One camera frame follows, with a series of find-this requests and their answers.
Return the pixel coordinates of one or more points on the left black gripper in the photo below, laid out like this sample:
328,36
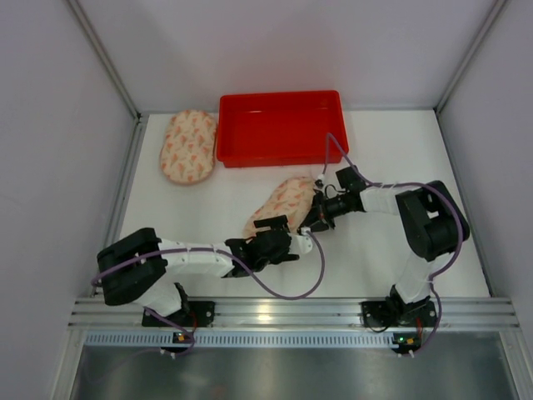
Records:
281,240

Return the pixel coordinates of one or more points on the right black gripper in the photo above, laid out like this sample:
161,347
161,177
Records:
318,212

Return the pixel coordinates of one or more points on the pink floral laundry bag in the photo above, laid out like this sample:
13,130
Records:
188,152
292,198

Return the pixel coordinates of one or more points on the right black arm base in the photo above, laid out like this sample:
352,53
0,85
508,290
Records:
379,315

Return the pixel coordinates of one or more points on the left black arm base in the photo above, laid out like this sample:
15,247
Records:
191,312

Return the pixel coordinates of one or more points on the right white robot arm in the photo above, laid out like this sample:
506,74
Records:
434,227

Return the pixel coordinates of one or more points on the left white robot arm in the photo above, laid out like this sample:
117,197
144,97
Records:
145,269

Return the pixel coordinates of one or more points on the red plastic bin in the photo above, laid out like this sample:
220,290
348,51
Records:
280,129

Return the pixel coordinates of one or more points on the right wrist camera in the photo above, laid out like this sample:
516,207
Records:
320,182

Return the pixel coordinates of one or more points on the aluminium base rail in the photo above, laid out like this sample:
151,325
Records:
244,323

